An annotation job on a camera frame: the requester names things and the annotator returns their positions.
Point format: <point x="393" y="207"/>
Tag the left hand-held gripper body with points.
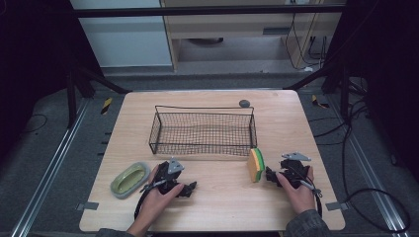
<point x="168" y="179"/>

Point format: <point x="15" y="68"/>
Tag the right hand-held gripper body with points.
<point x="294" y="169"/>

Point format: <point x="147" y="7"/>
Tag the yellow and green sponge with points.
<point x="255" y="166"/>

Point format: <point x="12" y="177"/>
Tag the person's right hand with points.
<point x="298" y="196"/>

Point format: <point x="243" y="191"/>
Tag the person's left hand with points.
<point x="154" y="202"/>

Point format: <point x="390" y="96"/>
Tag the grey tape piece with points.
<point x="87" y="206"/>
<point x="336" y="206"/>

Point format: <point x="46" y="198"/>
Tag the yellow and black tape strip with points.
<point x="318" y="102"/>
<point x="106" y="106"/>

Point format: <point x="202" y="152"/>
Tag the grey round disc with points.
<point x="244" y="103"/>

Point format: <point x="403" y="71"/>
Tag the black metal stand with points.
<point x="344" y="95"/>
<point x="71" y="98"/>

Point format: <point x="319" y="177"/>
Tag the dark curtain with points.
<point x="31" y="65"/>
<point x="388" y="65"/>

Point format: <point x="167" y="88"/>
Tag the white cabinet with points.
<point x="125" y="39"/>

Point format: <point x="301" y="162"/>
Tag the light wooden desk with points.
<point x="237" y="28"/>

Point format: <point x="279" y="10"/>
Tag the aluminium floor rail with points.
<point x="49" y="171"/>
<point x="372" y="177"/>

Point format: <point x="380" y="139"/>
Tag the black horizontal frame bar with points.
<point x="204" y="11"/>

